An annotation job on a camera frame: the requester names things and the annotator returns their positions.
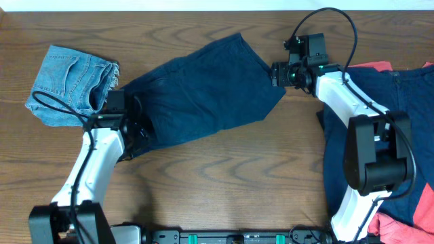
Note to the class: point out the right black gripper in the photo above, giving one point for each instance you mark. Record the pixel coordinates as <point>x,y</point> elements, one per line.
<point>279,77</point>

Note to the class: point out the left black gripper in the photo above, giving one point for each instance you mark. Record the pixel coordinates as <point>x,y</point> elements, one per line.
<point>142,135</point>

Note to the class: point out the navy blue shorts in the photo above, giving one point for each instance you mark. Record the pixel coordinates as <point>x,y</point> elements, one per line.
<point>223,85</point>

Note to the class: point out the light blue denim shorts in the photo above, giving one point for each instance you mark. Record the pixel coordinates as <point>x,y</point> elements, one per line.
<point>78,79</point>

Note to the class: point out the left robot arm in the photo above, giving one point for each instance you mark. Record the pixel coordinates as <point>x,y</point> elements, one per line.
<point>75,214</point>

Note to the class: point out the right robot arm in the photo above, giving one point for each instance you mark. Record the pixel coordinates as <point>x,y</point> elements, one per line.
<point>378,155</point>

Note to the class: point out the navy blue garment in pile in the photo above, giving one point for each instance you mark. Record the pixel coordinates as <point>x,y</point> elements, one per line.
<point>410,91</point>

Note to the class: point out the red garment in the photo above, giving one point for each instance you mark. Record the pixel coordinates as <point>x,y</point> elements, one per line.
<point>391,230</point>

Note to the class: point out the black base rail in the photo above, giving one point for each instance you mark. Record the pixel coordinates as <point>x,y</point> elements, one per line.
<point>297,235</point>

